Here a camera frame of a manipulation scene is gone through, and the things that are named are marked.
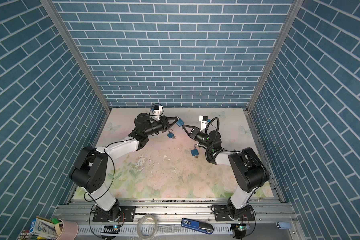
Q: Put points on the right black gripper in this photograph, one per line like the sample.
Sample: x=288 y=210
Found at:
x=195 y=133

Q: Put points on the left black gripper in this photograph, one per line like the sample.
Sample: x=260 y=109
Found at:
x=165 y=124

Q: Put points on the blue padlock with key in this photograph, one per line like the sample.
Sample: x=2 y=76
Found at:
x=180 y=122

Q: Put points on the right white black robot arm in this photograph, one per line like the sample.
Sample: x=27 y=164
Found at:
x=249 y=172

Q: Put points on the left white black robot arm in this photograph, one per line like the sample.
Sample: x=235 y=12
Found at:
x=90 y=168

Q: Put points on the far blue padlock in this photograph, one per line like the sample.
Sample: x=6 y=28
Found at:
x=170 y=134

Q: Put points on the right blue padlock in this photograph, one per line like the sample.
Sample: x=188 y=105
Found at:
x=195 y=151

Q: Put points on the floral table mat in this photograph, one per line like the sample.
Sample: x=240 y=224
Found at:
x=165 y=167

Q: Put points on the blue black handheld device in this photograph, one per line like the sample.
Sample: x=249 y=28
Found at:
x=197 y=226

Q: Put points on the small light blue object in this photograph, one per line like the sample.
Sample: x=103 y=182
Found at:
x=284 y=225

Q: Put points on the pink cup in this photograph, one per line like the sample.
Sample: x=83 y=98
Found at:
x=69 y=230

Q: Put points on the white blue cardboard box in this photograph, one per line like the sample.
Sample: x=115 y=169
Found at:
x=44 y=228

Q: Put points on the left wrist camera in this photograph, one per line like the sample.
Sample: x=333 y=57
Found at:
x=157 y=111

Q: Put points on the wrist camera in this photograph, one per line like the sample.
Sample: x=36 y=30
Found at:
x=204 y=120
x=157 y=111

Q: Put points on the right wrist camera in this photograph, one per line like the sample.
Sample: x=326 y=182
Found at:
x=204 y=120

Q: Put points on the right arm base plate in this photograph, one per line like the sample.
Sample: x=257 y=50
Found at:
x=224 y=213

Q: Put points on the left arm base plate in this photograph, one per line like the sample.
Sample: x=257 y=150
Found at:
x=116 y=214

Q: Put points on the aluminium rail frame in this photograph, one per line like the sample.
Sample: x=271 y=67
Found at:
x=171 y=211

